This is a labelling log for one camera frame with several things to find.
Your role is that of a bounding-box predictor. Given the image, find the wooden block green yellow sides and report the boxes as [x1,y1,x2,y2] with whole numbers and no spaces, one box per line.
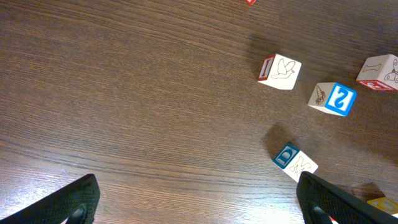
[367,197,398,218]

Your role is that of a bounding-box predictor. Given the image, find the wooden block blue number 2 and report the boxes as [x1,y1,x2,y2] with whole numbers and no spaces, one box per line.
[308,82,357,116]

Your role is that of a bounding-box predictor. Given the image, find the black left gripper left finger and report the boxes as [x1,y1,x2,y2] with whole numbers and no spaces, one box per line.
[1,174,100,224]

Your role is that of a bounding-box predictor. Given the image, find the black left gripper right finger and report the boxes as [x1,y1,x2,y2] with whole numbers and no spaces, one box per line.
[296,171,397,224]

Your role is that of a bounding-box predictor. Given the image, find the wooden block dove picture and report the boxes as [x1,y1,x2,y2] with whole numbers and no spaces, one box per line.
[257,54,302,90]

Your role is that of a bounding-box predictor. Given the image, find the wooden block red far corner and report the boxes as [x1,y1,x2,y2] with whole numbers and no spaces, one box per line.
[246,0,256,5]

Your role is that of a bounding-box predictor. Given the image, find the wooden block letter M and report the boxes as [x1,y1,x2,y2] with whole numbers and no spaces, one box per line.
[273,144,318,182]

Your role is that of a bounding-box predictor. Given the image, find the wooden block butterfly picture red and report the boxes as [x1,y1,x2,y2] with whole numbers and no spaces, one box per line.
[356,54,397,91]

